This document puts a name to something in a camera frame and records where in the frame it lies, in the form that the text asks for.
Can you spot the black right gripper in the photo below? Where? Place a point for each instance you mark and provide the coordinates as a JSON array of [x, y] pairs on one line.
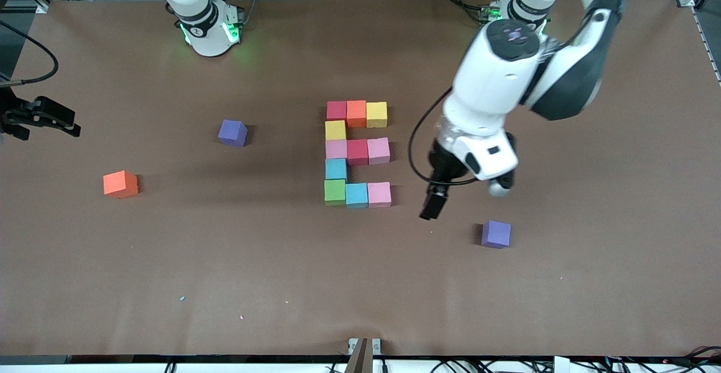
[[16, 116]]

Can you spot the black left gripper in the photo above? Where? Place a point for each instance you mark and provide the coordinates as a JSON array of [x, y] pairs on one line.
[[443, 168]]

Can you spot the pink foam cube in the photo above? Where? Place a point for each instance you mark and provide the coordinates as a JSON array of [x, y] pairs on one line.
[[379, 194], [336, 149], [379, 151]]

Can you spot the blue foam cube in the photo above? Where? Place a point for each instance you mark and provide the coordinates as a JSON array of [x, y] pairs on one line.
[[356, 195], [336, 169]]

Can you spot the red foam cube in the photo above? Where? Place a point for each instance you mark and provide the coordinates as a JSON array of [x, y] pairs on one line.
[[357, 152], [336, 110]]

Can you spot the green foam cube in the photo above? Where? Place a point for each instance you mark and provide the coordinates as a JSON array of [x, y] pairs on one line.
[[335, 192]]

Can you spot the yellow foam cube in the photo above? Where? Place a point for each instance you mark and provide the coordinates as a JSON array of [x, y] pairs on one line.
[[377, 114], [335, 130]]

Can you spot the orange foam cube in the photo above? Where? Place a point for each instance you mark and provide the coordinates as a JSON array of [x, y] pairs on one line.
[[356, 114], [120, 184]]

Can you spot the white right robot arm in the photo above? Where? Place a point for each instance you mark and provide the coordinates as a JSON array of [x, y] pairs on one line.
[[197, 18]]

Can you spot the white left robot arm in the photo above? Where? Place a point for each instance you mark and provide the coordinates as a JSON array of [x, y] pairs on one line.
[[495, 80]]

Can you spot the purple foam cube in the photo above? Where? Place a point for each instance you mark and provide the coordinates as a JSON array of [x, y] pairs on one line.
[[232, 132], [496, 234]]

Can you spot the brown paper table cover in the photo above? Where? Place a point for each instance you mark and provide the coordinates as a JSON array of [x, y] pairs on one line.
[[360, 283]]

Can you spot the small grey base connector box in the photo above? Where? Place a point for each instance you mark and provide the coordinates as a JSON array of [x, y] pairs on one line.
[[489, 12]]

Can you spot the small white box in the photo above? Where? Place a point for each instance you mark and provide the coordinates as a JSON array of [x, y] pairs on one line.
[[561, 365]]

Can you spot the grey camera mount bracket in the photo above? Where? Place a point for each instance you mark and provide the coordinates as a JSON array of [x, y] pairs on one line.
[[363, 359]]

